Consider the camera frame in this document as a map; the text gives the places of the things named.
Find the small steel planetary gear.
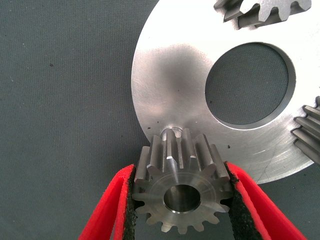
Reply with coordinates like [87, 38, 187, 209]
[291, 96, 320, 166]
[213, 0, 313, 30]
[131, 127, 235, 235]

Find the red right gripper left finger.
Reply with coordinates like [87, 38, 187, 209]
[78, 163, 139, 240]

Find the dark grey table cloth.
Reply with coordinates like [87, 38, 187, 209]
[0, 0, 320, 240]

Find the round metal carrier plate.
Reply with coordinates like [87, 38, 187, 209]
[130, 0, 320, 185]

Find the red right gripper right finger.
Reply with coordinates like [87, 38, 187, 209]
[224, 161, 308, 240]

